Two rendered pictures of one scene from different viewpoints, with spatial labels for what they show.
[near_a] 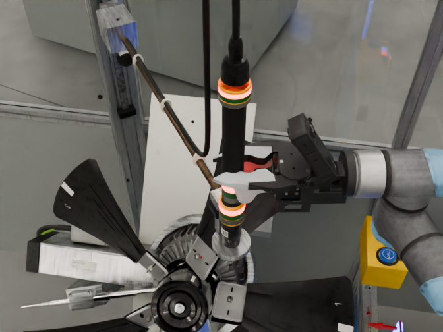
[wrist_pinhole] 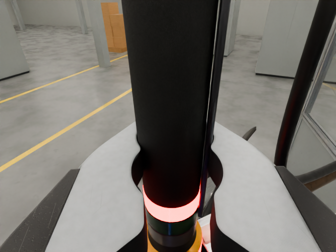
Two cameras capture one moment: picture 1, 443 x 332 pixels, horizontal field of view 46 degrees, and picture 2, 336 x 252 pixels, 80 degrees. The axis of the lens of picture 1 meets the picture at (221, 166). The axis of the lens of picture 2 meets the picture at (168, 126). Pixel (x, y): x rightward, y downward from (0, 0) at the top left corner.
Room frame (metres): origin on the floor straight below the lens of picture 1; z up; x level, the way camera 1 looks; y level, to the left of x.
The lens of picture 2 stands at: (0.54, -0.10, 1.66)
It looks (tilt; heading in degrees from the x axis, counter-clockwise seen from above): 32 degrees down; 91
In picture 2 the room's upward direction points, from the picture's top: 1 degrees counter-clockwise
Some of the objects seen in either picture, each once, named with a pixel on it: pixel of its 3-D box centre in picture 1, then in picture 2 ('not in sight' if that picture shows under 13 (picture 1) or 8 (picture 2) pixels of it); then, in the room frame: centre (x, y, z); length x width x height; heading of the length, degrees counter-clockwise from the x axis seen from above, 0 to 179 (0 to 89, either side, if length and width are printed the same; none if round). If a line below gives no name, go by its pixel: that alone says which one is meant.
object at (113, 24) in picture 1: (116, 27); not in sight; (1.11, 0.25, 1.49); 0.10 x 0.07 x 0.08; 26
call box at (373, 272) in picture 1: (382, 252); not in sight; (0.77, -0.42, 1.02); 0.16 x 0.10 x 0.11; 171
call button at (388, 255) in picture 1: (387, 255); not in sight; (0.73, -0.41, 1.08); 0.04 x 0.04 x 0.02
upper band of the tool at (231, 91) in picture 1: (234, 91); not in sight; (0.54, -0.02, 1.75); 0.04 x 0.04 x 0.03
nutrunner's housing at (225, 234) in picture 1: (233, 167); not in sight; (0.54, -0.02, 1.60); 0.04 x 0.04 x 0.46
